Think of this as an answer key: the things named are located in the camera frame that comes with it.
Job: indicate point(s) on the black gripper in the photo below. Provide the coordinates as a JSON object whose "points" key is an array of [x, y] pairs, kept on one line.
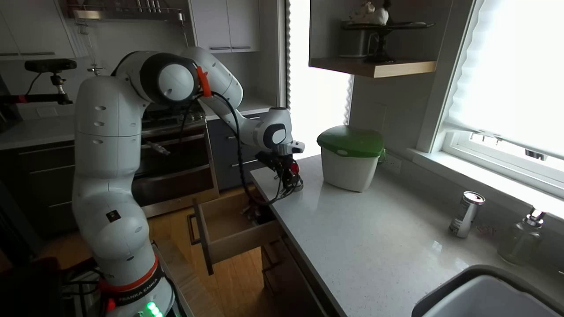
{"points": [[281, 160]]}

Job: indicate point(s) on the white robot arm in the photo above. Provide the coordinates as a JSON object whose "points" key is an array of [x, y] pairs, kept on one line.
{"points": [[109, 155]]}

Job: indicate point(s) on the red measuring scoop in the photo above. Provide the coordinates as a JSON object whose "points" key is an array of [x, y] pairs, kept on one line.
{"points": [[296, 169]]}

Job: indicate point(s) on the dark lower cabinet drawers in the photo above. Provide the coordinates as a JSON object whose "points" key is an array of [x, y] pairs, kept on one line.
{"points": [[230, 156]]}

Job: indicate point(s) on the white bin with green lid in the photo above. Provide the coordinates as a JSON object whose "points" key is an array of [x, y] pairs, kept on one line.
{"points": [[350, 156]]}

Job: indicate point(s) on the open wooden drawer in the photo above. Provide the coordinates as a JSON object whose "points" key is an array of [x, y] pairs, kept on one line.
{"points": [[230, 225]]}

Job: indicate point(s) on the stainless steel oven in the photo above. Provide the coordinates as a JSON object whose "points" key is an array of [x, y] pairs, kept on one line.
{"points": [[176, 156]]}

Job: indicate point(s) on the white upper cabinet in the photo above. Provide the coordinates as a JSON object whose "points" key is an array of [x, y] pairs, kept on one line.
{"points": [[227, 24]]}

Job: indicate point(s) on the white figurine on shelf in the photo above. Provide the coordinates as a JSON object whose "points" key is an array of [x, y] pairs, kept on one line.
{"points": [[371, 12]]}

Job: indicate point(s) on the white sink basin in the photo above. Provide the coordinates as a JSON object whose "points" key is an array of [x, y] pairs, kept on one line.
{"points": [[488, 290]]}

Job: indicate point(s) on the chrome sink faucet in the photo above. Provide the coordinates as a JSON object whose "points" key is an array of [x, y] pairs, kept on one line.
{"points": [[523, 239]]}

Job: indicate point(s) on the wooden wall shelf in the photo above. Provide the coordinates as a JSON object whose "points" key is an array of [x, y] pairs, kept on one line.
{"points": [[407, 45]]}

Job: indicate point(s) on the black camera on stand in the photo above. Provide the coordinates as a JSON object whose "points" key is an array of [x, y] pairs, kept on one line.
{"points": [[56, 67]]}

